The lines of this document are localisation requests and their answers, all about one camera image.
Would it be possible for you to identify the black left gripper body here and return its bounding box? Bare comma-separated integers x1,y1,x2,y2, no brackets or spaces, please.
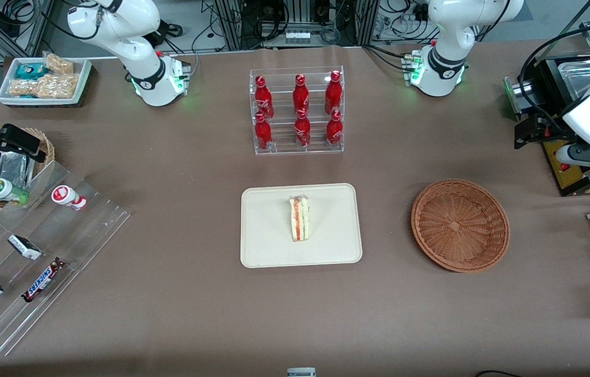
539,116,574,145

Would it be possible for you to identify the triangular sandwich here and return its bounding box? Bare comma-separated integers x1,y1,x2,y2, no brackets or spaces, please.
289,195,310,242

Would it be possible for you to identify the light tan wicker basket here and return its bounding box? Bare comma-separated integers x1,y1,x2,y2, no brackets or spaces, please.
0,127,56,211

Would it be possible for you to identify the white snack tray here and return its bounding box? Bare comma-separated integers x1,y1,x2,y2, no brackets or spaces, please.
0,57,93,108

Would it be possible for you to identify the brown wicker basket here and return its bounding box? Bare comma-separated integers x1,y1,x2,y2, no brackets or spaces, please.
411,179,510,273

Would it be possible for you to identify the beige plastic tray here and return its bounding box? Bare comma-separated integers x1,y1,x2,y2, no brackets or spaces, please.
241,183,363,269

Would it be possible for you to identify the silver foil pack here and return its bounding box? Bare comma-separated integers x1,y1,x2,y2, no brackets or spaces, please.
0,152,34,202

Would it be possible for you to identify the green white yogurt bottle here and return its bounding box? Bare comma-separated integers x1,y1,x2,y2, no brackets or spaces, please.
0,178,29,205

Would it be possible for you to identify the black metal appliance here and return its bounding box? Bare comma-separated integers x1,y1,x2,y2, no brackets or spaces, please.
504,21,590,197

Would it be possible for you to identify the large rice cracker pack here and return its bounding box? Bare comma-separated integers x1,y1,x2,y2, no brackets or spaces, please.
8,73,80,99

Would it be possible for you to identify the red white yogurt bottle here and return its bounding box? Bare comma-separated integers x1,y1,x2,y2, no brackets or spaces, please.
51,185,87,211

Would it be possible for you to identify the teal snack pack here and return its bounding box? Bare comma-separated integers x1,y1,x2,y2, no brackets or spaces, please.
15,63,49,80

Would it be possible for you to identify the small rice cracker pack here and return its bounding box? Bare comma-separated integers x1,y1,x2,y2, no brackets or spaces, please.
43,52,74,75

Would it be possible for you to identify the clear acrylic stepped shelf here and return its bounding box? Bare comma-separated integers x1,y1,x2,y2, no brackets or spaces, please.
0,160,132,358

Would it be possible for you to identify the Snickers chocolate bar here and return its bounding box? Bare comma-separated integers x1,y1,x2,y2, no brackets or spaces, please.
21,258,67,303

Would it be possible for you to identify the red cola bottle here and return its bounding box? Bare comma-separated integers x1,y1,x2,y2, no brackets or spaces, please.
254,112,274,151
294,109,311,148
326,109,344,146
255,75,275,120
293,74,310,117
325,70,343,115

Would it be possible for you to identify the clear acrylic bottle rack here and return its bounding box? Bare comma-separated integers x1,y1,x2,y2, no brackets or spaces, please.
249,66,345,156

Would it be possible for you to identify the black equipment rack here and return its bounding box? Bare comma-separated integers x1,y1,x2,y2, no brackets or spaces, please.
216,0,374,50

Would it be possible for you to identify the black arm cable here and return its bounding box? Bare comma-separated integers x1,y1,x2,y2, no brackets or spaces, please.
518,21,590,142

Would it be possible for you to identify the aluminium frame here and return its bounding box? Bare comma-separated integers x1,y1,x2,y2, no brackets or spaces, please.
0,0,54,58

